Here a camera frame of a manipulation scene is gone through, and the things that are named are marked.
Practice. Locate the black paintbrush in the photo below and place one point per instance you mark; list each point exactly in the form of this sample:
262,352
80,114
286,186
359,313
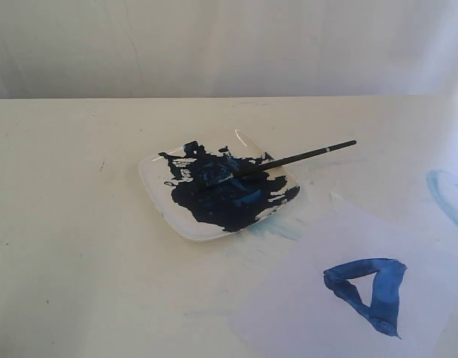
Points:
207,183

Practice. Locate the white paper sheet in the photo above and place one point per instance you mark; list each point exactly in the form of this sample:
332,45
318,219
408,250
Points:
354,286

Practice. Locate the white square paint plate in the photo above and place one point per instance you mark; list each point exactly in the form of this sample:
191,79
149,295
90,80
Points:
171,180

